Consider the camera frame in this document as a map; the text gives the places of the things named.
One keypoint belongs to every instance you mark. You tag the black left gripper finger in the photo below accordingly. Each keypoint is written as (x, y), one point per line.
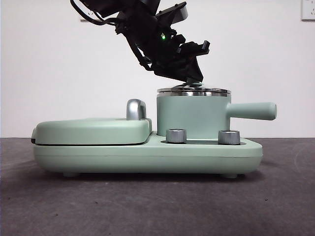
(195, 68)
(172, 71)

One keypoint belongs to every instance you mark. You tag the glass lid with green knob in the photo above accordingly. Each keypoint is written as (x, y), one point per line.
(194, 90)

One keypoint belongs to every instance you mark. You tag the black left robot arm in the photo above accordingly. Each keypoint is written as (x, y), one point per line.
(142, 24)

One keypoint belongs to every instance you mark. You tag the silver control knob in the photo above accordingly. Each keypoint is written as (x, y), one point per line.
(176, 135)
(229, 137)

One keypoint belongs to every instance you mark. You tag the green breakfast maker base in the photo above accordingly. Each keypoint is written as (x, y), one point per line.
(147, 157)

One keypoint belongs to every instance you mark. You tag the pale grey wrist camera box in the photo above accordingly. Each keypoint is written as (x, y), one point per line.
(176, 13)

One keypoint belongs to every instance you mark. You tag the white wall socket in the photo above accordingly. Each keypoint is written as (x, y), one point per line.
(308, 9)
(85, 19)

